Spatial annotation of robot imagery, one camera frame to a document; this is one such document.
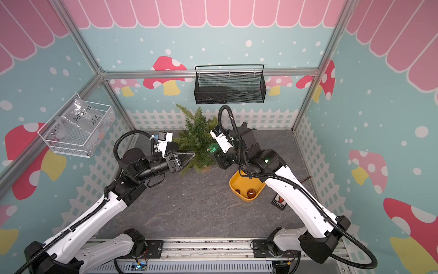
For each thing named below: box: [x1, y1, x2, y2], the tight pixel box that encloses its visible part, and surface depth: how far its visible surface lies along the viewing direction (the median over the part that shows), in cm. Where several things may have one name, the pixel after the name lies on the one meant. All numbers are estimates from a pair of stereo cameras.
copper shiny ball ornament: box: [246, 188, 258, 199], surface depth 89 cm
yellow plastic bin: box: [228, 169, 266, 203], surface depth 93 cm
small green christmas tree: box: [172, 104, 219, 176], surface depth 79 cm
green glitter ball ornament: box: [208, 142, 221, 154], surface depth 65 cm
